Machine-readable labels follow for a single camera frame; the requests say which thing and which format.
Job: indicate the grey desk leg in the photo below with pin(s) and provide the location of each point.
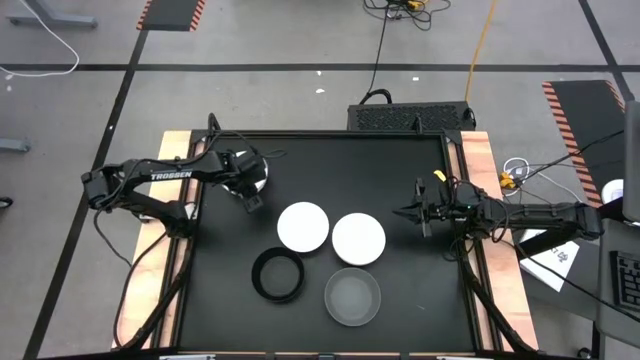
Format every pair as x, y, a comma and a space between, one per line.
50, 19

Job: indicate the wooden table board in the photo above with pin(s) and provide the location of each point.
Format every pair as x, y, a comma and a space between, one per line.
515, 310
142, 295

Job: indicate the grey monitor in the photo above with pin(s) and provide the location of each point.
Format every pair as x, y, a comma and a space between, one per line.
633, 160

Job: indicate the grey desk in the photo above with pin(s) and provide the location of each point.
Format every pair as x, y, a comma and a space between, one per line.
620, 235

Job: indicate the yellow gripper tag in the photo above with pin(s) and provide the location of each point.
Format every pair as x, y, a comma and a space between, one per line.
440, 175

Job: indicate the white roll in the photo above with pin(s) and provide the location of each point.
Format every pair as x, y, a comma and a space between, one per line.
613, 191

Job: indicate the black bowl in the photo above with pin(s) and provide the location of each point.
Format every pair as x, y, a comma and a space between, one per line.
277, 276

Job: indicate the black table frame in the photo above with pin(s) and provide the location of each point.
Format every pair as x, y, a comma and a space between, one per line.
325, 134

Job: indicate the black keyboard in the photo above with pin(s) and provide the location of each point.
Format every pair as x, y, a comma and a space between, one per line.
627, 280

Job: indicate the grey furniture foot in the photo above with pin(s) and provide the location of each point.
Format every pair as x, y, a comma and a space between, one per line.
14, 145

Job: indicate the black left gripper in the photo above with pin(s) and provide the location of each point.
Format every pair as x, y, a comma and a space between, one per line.
245, 175

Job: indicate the yellow power plug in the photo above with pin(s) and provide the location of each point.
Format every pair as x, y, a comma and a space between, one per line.
507, 181

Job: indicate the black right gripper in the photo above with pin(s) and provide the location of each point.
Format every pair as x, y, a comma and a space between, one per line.
445, 207

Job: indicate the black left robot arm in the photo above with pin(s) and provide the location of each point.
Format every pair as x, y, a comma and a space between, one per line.
170, 175

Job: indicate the white paper sheet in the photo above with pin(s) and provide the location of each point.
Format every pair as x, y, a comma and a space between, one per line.
550, 262

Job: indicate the black hazard-striped floor mat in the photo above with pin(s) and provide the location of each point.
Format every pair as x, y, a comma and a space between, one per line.
590, 120
171, 14

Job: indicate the black stand bar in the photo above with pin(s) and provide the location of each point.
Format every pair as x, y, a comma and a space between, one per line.
535, 243

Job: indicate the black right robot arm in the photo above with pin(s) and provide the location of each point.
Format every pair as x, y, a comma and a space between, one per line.
540, 215

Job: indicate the grey translucent bowl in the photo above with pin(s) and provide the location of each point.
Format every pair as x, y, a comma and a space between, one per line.
352, 297

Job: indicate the black computer case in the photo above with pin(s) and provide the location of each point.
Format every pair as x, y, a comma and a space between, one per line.
410, 116

